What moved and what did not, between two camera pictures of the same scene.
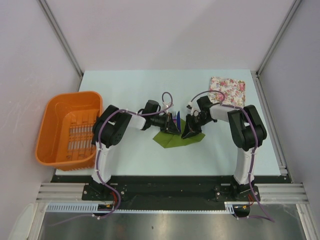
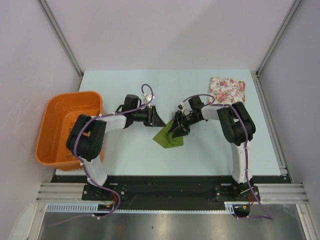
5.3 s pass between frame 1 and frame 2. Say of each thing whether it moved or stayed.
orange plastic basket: stayed
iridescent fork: stayed
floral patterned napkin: stayed
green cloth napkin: moved
